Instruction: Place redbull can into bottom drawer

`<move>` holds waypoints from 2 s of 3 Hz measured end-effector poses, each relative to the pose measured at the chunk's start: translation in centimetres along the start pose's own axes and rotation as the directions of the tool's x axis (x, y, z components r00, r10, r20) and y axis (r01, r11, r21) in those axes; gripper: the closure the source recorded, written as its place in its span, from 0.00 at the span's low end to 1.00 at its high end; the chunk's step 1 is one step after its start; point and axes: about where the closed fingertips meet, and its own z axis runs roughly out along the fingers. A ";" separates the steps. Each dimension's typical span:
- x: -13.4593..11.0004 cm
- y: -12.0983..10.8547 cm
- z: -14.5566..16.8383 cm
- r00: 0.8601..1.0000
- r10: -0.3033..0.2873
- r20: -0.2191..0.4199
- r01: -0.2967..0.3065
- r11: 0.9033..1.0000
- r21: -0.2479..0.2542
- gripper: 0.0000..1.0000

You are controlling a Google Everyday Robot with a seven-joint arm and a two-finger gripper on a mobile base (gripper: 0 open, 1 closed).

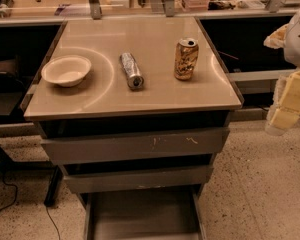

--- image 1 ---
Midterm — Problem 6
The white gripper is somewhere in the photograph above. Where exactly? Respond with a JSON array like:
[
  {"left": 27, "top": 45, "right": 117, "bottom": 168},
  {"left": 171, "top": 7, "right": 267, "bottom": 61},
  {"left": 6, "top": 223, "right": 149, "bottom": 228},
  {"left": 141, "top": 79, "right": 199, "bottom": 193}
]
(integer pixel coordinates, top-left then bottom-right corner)
[{"left": 263, "top": 9, "right": 300, "bottom": 136}]

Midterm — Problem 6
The silver redbull can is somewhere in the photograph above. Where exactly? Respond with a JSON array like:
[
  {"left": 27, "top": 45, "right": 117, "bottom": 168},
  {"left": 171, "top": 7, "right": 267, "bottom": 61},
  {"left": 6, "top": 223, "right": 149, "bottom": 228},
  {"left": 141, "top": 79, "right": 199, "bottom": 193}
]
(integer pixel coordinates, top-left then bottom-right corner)
[{"left": 120, "top": 53, "right": 144, "bottom": 90}]

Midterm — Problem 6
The gold soda can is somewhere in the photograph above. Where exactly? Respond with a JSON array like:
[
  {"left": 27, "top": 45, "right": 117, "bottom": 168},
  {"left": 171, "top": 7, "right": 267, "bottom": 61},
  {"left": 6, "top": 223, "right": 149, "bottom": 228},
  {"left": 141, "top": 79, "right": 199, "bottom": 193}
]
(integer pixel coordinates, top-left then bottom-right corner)
[{"left": 174, "top": 37, "right": 199, "bottom": 81}]

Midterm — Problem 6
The top drawer front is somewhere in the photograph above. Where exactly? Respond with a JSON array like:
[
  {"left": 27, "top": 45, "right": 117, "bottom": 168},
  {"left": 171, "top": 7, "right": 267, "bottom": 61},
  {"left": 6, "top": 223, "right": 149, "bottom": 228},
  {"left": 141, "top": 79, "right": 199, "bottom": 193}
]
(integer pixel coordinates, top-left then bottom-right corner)
[{"left": 41, "top": 127, "right": 229, "bottom": 165}]

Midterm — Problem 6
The open bottom drawer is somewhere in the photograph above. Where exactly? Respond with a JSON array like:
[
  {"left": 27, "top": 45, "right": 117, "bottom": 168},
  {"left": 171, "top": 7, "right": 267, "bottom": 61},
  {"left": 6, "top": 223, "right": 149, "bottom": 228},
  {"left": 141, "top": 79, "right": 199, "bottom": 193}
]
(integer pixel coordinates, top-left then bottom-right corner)
[{"left": 83, "top": 186, "right": 207, "bottom": 240}]

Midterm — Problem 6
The middle drawer front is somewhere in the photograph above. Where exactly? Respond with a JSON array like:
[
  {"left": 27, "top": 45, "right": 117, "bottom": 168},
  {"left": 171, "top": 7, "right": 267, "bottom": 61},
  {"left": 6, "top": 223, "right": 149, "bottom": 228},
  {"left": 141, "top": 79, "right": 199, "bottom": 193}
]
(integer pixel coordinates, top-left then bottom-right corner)
[{"left": 64, "top": 165, "right": 213, "bottom": 193}]

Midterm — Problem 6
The white bowl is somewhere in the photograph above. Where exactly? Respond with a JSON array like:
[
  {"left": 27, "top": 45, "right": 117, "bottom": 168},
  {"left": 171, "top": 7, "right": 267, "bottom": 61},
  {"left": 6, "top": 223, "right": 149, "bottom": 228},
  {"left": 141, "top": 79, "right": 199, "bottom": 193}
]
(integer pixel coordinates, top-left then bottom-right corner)
[{"left": 41, "top": 55, "right": 92, "bottom": 87}]

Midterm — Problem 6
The black floor cable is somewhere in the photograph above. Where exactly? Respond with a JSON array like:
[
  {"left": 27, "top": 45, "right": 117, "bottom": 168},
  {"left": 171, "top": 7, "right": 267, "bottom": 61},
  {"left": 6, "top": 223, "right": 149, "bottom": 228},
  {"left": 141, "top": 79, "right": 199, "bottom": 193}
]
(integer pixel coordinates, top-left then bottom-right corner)
[{"left": 0, "top": 170, "right": 19, "bottom": 216}]

